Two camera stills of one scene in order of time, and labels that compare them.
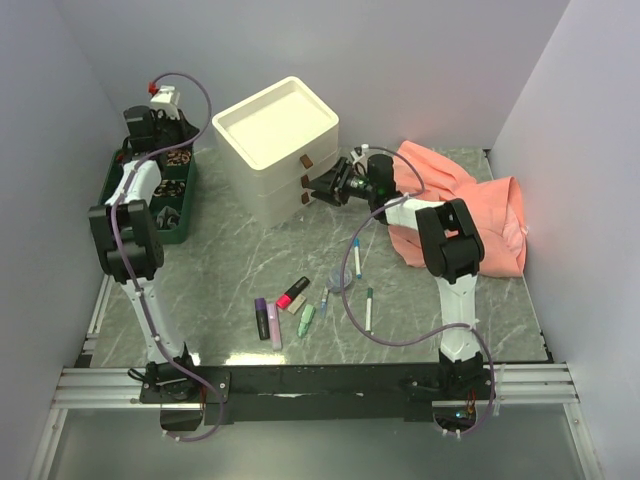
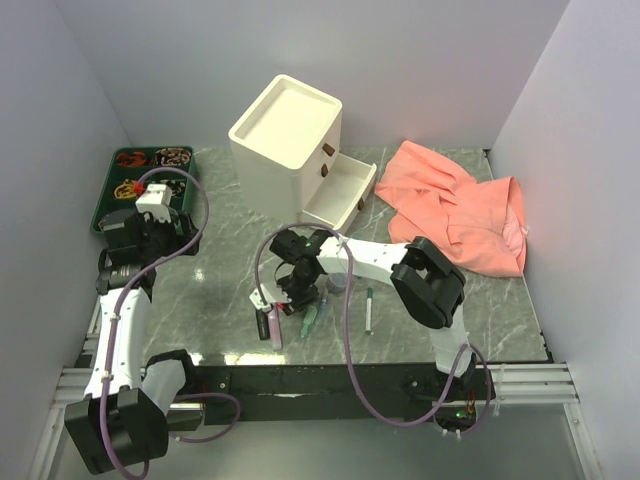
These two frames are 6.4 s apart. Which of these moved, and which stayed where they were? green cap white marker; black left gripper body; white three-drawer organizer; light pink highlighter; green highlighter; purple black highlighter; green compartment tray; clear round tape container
Moved: black left gripper body; white three-drawer organizer
Stayed: green compartment tray; light pink highlighter; green cap white marker; green highlighter; clear round tape container; purple black highlighter
